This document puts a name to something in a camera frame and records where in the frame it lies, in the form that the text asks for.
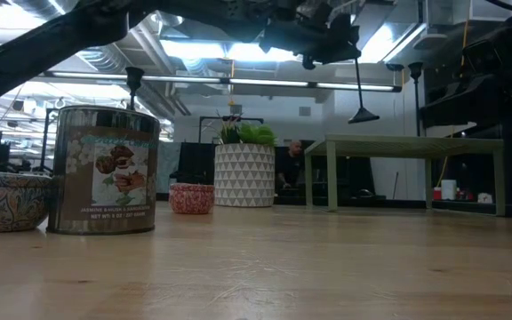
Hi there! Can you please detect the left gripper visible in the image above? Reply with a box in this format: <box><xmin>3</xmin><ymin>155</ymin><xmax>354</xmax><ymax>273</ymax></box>
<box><xmin>259</xmin><ymin>15</ymin><xmax>362</xmax><ymax>64</ymax></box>

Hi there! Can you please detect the black candlestick holder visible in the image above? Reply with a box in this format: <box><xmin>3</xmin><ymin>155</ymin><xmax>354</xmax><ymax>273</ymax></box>
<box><xmin>124</xmin><ymin>66</ymin><xmax>146</xmax><ymax>111</ymax></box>
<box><xmin>407</xmin><ymin>61</ymin><xmax>425</xmax><ymax>138</ymax></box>
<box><xmin>347</xmin><ymin>56</ymin><xmax>380</xmax><ymax>125</ymax></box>

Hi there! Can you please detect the pink patterned candle tin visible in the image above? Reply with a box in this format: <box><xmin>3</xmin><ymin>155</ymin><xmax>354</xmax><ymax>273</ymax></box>
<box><xmin>168</xmin><ymin>182</ymin><xmax>216</xmax><ymax>216</ymax></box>

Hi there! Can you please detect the silver lidded candle jar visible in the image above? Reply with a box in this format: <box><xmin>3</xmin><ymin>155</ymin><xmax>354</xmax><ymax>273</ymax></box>
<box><xmin>45</xmin><ymin>105</ymin><xmax>162</xmax><ymax>236</ymax></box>

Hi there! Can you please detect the grey patterned candle tin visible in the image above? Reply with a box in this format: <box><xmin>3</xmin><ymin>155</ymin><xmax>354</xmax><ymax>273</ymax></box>
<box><xmin>0</xmin><ymin>170</ymin><xmax>52</xmax><ymax>235</ymax></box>

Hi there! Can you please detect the long ceiling strip light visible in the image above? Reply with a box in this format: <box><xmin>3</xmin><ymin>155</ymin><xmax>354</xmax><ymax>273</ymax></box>
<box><xmin>44</xmin><ymin>69</ymin><xmax>403</xmax><ymax>93</ymax></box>

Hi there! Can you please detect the green perforated metal shelf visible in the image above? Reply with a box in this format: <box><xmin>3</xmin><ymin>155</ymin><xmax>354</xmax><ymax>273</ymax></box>
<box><xmin>303</xmin><ymin>134</ymin><xmax>506</xmax><ymax>218</ymax></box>

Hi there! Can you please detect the person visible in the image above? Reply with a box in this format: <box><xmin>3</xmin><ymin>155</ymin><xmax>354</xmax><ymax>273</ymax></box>
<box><xmin>276</xmin><ymin>140</ymin><xmax>307</xmax><ymax>191</ymax></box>

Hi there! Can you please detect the potted succulent plant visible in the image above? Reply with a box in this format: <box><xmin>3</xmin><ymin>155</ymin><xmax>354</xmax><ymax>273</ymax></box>
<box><xmin>202</xmin><ymin>110</ymin><xmax>278</xmax><ymax>209</ymax></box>

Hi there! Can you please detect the white container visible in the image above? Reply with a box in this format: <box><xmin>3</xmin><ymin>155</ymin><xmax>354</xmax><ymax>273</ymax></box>
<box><xmin>441</xmin><ymin>179</ymin><xmax>458</xmax><ymax>202</ymax></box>

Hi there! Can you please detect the black partition panel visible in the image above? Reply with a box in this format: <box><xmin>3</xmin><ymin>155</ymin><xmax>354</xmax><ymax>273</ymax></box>
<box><xmin>178</xmin><ymin>141</ymin><xmax>217</xmax><ymax>193</ymax></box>

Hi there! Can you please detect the grey cloth panel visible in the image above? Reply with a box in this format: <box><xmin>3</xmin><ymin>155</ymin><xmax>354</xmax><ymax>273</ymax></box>
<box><xmin>156</xmin><ymin>140</ymin><xmax>181</xmax><ymax>195</ymax></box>

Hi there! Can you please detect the black metal frame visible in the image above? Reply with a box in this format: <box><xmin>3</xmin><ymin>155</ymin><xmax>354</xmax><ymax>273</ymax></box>
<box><xmin>198</xmin><ymin>116</ymin><xmax>265</xmax><ymax>144</ymax></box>

